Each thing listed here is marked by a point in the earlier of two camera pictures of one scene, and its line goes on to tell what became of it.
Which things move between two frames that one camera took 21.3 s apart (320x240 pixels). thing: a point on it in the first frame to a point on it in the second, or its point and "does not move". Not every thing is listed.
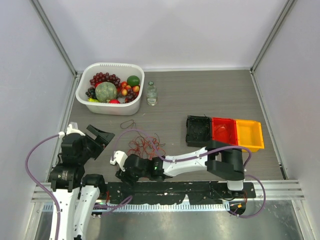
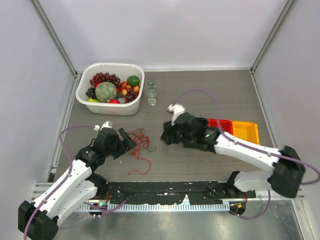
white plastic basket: x=122 y=71 does not move
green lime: x=133 y=80 does not move
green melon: x=105 y=91 does not move
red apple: x=114 y=101 does not move
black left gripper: x=103 y=138 to x=128 y=142
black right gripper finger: x=129 y=179 to x=170 y=134
